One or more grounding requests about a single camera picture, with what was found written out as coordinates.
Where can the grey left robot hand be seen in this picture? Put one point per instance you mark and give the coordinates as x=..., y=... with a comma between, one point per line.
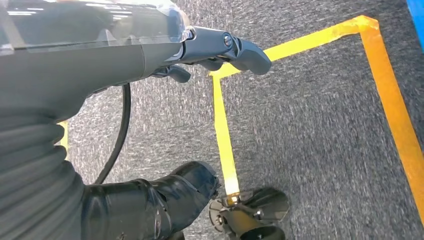
x=82, y=59

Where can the blue metal shelf rack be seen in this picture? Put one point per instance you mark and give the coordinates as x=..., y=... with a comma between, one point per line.
x=416, y=20

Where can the yellow floor tape square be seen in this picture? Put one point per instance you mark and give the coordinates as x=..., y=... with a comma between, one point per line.
x=384, y=86

